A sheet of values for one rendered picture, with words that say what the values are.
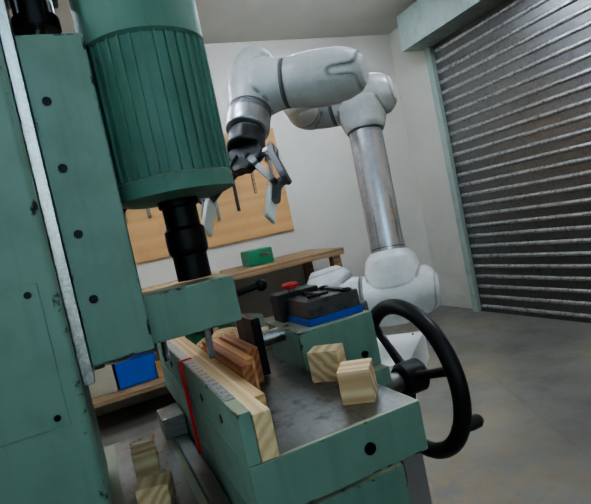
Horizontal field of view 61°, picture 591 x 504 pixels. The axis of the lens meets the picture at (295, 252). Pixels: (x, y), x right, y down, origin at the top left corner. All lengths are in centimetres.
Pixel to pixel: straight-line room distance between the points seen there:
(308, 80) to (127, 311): 58
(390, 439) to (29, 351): 42
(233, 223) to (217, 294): 347
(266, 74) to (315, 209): 351
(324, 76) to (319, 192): 356
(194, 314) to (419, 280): 82
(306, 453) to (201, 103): 47
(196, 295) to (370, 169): 88
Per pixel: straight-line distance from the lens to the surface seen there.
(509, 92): 421
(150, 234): 407
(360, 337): 83
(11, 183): 66
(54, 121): 71
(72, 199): 69
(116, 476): 89
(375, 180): 150
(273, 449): 54
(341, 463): 58
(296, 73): 104
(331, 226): 458
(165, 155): 70
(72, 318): 69
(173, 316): 74
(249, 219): 426
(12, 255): 65
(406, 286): 142
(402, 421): 61
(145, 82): 72
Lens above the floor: 113
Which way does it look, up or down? 4 degrees down
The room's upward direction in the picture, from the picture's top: 12 degrees counter-clockwise
